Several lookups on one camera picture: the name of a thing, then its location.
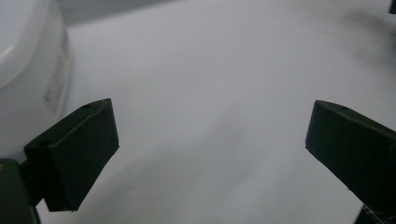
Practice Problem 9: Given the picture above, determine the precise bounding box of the white plastic container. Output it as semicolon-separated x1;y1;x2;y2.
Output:
0;0;73;159

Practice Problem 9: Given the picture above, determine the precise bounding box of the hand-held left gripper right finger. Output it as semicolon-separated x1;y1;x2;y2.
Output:
304;99;396;216

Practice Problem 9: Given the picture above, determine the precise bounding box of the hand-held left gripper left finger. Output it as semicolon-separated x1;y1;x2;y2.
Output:
23;98;120;213

